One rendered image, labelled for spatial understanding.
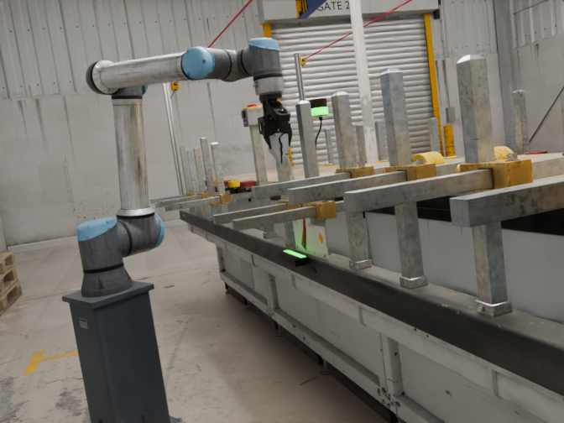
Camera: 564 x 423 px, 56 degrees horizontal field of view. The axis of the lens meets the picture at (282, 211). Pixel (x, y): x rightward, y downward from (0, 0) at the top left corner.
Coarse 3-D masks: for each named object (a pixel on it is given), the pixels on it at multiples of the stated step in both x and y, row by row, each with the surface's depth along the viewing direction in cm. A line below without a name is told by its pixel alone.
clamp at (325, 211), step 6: (306, 204) 164; (312, 204) 159; (318, 204) 155; (324, 204) 155; (330, 204) 155; (318, 210) 156; (324, 210) 155; (330, 210) 155; (318, 216) 156; (324, 216) 155; (330, 216) 155; (336, 216) 156
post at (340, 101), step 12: (336, 96) 135; (348, 96) 136; (336, 108) 136; (348, 108) 136; (336, 120) 137; (348, 120) 136; (336, 132) 138; (348, 132) 136; (348, 144) 136; (348, 156) 137; (348, 216) 139; (360, 216) 139; (348, 228) 140; (360, 228) 139; (348, 240) 142; (360, 240) 139; (360, 252) 139
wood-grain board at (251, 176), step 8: (448, 160) 229; (456, 160) 221; (296, 168) 393; (320, 168) 334; (328, 168) 317; (336, 168) 303; (232, 176) 398; (240, 176) 377; (248, 176) 355; (272, 176) 307; (296, 176) 269; (304, 176) 259; (552, 176) 116; (560, 176) 115; (256, 184) 280
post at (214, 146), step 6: (216, 144) 276; (216, 150) 277; (216, 156) 277; (216, 162) 277; (216, 168) 277; (216, 174) 278; (216, 180) 280; (222, 180) 279; (222, 186) 279; (222, 192) 279; (222, 210) 280
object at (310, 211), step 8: (304, 208) 156; (312, 208) 157; (336, 208) 160; (344, 208) 161; (256, 216) 153; (264, 216) 152; (272, 216) 153; (280, 216) 154; (288, 216) 155; (296, 216) 156; (304, 216) 156; (312, 216) 157; (240, 224) 150; (248, 224) 151; (256, 224) 151; (264, 224) 152
